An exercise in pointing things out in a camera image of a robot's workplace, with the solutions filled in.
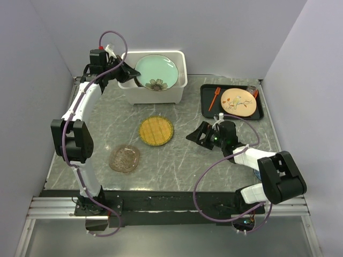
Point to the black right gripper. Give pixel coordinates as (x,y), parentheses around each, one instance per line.
(204,128)

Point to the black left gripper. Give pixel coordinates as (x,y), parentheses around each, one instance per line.
(127,73)

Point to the mint green flower plate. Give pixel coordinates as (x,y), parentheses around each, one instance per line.
(157,72)

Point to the woven bamboo round plate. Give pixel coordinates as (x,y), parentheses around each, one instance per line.
(156,131)

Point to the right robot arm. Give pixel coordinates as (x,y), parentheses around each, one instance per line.
(280,178)

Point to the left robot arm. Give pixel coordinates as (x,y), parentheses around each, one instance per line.
(71,137)

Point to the white plastic bin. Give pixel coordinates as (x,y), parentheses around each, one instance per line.
(140,95)

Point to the orange plastic fork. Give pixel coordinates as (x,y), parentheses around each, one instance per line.
(216,93)

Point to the beige bird plate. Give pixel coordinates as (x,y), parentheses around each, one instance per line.
(238,102)

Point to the blue patterned small plate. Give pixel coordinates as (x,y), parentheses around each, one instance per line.
(257,174)

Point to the clear glass cup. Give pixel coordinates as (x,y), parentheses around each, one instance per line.
(251,89)

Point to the orange plastic spoon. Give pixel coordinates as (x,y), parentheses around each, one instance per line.
(255,93)

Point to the pink glass dish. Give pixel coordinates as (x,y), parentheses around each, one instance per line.
(124,158)

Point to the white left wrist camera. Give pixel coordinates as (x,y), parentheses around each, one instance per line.
(110,51)

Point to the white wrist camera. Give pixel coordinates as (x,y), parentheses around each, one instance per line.
(110,51)
(219,118)

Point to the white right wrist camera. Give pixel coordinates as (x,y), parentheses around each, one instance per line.
(219,118)

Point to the aluminium frame rail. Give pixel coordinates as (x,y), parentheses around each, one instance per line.
(55,209)

